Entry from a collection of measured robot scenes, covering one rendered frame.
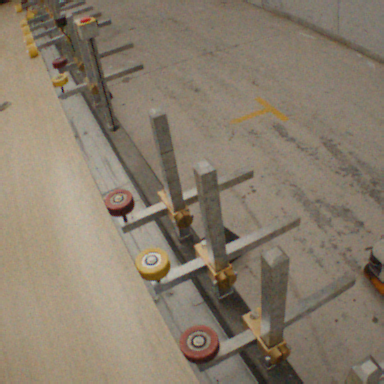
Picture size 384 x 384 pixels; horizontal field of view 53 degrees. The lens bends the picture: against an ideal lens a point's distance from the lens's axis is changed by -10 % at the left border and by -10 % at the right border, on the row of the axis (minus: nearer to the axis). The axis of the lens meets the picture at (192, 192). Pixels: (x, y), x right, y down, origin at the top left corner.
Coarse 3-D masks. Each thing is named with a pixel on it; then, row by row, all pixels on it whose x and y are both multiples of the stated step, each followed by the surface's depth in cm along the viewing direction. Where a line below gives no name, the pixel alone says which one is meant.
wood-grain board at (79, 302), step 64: (0, 64) 225; (0, 128) 161; (64, 128) 151; (0, 192) 128; (64, 192) 123; (0, 256) 106; (64, 256) 104; (128, 256) 101; (0, 320) 90; (64, 320) 89; (128, 320) 87
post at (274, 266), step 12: (264, 252) 67; (276, 252) 67; (264, 264) 68; (276, 264) 66; (288, 264) 67; (264, 276) 70; (276, 276) 68; (264, 288) 73; (276, 288) 70; (264, 300) 75; (276, 300) 73; (264, 312) 78; (276, 312) 76; (264, 324) 81; (276, 324) 79; (264, 336) 85; (276, 336) 83; (264, 360) 93
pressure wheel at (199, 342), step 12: (180, 336) 82; (192, 336) 82; (204, 336) 82; (216, 336) 81; (180, 348) 80; (192, 348) 80; (204, 348) 80; (216, 348) 79; (192, 360) 79; (204, 360) 79
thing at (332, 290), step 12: (348, 276) 96; (324, 288) 95; (336, 288) 95; (348, 288) 96; (300, 300) 94; (312, 300) 93; (324, 300) 94; (288, 312) 92; (300, 312) 92; (288, 324) 92; (240, 336) 90; (252, 336) 89; (228, 348) 88; (240, 348) 88; (216, 360) 86
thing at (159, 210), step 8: (240, 168) 132; (248, 168) 132; (224, 176) 131; (232, 176) 130; (240, 176) 130; (248, 176) 132; (224, 184) 129; (232, 184) 131; (184, 192) 128; (192, 192) 127; (184, 200) 126; (192, 200) 127; (152, 208) 125; (160, 208) 124; (128, 216) 123; (136, 216) 123; (144, 216) 123; (152, 216) 124; (160, 216) 125; (120, 224) 122; (128, 224) 121; (136, 224) 123; (144, 224) 124
